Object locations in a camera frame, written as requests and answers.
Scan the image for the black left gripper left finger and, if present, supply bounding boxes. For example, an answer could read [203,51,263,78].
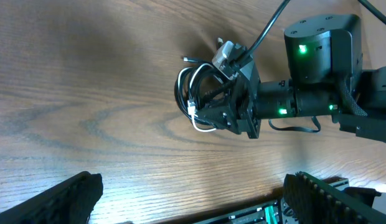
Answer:
[0,171,103,224]

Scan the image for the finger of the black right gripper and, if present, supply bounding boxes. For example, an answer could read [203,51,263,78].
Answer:
[197,105,240,134]
[200,81,235,105]

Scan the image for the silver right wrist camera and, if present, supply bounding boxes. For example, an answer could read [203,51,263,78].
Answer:
[212,40,234,80]

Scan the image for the black right camera cable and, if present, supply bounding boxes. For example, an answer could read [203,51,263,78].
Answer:
[233,0,386,66]

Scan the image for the black USB cable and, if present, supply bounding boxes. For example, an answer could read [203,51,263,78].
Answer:
[174,37,240,127]

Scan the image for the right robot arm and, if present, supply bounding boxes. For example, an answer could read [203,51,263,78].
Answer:
[196,14,386,143]

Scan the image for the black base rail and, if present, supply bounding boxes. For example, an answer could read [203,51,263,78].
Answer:
[192,177,386,224]

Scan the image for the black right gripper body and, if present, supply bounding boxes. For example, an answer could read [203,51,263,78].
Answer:
[200,44,261,139]

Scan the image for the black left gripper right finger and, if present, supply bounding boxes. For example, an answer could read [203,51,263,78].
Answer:
[283,172,386,224]

